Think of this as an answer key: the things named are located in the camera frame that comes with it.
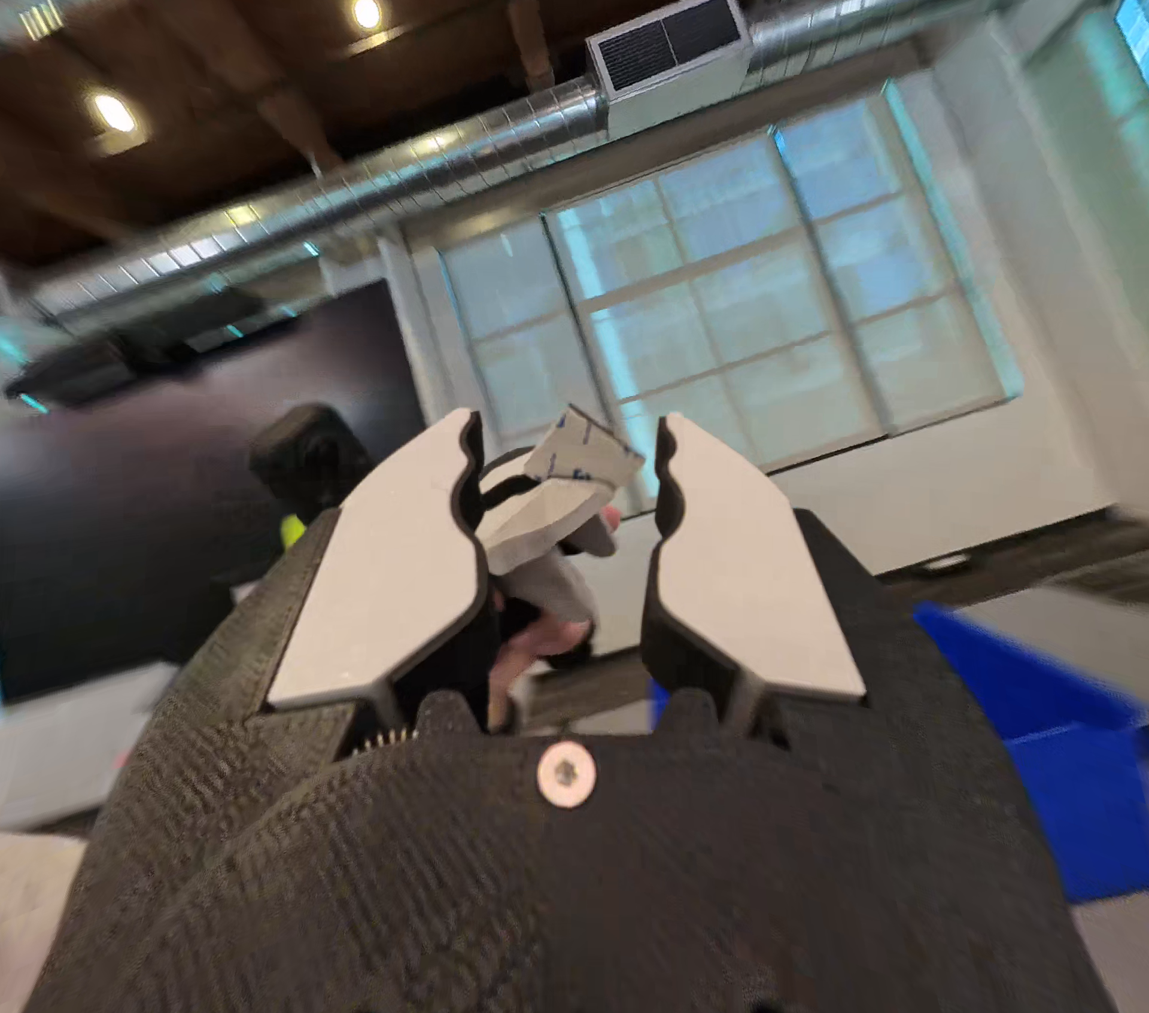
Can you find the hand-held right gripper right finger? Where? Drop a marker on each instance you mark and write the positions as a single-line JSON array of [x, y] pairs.
[[745, 573]]

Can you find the person's left hand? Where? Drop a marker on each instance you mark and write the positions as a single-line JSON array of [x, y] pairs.
[[530, 658]]

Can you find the large gridded window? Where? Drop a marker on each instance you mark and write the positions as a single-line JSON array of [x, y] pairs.
[[736, 295]]

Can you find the white table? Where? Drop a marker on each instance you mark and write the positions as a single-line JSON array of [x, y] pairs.
[[72, 744]]

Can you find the round ceiling light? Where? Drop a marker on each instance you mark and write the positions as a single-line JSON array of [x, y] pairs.
[[366, 10], [114, 113]]

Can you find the white floor outlet box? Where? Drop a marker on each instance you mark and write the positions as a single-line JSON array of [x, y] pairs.
[[947, 562]]

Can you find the white air vent box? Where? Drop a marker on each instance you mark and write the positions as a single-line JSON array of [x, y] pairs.
[[669, 88]]

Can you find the neon yellow cloth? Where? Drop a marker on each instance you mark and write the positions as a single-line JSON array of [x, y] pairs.
[[292, 542]]

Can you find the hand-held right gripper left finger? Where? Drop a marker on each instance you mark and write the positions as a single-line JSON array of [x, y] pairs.
[[386, 564]]

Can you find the blue plastic bin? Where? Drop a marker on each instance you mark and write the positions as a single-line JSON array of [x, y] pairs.
[[1077, 806]]

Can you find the large black wall screen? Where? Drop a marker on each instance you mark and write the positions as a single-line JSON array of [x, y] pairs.
[[135, 510]]

